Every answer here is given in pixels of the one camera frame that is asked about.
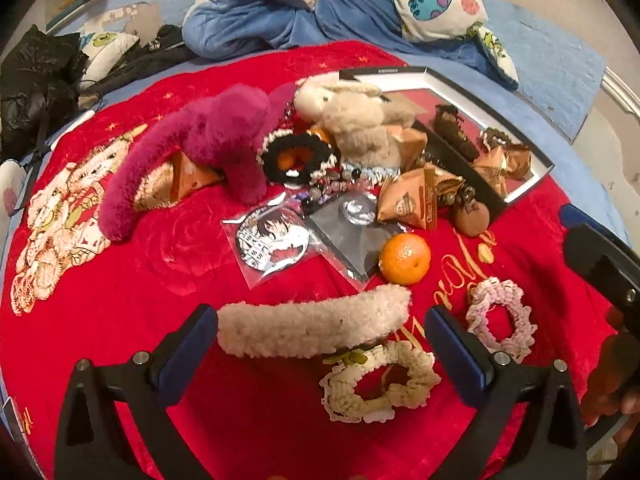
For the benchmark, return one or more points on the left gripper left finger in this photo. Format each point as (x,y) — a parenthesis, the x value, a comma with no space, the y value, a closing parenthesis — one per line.
(91,443)

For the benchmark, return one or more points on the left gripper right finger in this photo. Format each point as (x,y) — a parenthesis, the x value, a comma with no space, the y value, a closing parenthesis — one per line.
(550,443)

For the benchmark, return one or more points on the pink crochet scrunchie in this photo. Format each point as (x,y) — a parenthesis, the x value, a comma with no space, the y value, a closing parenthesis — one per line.
(499,318)

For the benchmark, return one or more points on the brown crochet scrunchie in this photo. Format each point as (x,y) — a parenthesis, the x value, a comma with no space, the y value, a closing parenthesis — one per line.
(494,138)

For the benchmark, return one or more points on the dark brown fuzzy hair clip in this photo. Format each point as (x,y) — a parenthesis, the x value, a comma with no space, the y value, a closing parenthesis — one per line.
(447,124)

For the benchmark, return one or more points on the cream fuzzy headband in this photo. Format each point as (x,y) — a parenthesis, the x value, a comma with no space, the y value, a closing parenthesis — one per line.
(313,328)

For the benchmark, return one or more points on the anime badge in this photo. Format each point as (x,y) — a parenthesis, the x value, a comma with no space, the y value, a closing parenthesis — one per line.
(270,238)

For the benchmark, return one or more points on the person right hand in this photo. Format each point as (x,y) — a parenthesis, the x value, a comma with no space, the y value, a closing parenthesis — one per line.
(608,391)

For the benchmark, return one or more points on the brown egg-shaped sponge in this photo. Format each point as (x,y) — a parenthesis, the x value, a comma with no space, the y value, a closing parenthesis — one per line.
(471,219)

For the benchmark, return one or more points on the cream crochet scrunchie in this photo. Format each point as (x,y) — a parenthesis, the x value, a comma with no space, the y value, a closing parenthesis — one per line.
(370,385)

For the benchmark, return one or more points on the black shallow cardboard box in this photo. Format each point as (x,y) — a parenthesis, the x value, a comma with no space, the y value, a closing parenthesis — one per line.
(431,94)

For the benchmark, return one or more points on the orange mandarin fruit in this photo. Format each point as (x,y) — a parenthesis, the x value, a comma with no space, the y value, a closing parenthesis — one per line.
(404,259)

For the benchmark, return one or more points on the red plush blanket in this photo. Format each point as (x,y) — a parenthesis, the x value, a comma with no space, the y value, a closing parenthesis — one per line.
(259,418)

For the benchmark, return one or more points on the silver foil badge bag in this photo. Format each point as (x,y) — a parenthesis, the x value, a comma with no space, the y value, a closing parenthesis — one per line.
(347,226)

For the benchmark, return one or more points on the beige plush rabbit toy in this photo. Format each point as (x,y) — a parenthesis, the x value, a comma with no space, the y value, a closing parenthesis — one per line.
(362,124)

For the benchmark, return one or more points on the black white-lace scrunchie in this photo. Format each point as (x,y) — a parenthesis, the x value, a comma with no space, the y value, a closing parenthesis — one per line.
(294,158)

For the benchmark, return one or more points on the magenta plush bear headband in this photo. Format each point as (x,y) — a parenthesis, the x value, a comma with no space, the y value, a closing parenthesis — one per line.
(224,132)

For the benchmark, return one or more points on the black puffer jacket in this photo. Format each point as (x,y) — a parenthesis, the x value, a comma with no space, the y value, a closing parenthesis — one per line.
(39,90)

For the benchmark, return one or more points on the monster print pillow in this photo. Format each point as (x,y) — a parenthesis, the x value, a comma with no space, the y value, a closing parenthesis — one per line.
(106,39)

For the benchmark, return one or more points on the blue bed sheet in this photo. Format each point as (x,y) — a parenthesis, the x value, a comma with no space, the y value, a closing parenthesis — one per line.
(560,77)

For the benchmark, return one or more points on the blue fleece blanket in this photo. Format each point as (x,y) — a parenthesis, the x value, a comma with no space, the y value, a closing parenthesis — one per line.
(223,29)

